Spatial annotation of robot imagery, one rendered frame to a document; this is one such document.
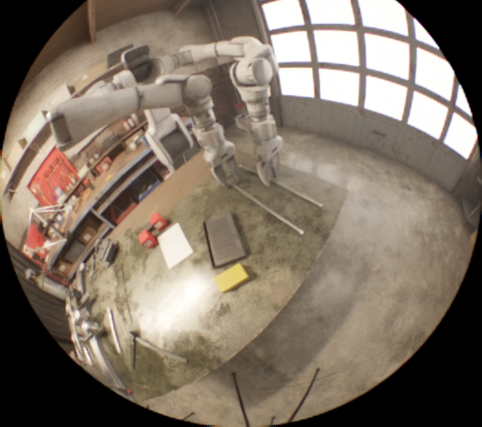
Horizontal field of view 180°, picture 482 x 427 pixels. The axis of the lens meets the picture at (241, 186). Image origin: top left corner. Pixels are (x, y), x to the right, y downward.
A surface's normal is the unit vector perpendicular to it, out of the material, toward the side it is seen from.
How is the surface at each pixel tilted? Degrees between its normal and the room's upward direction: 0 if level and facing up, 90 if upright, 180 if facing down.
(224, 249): 0
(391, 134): 90
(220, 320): 0
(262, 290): 0
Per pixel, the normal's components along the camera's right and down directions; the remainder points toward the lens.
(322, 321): -0.25, -0.67
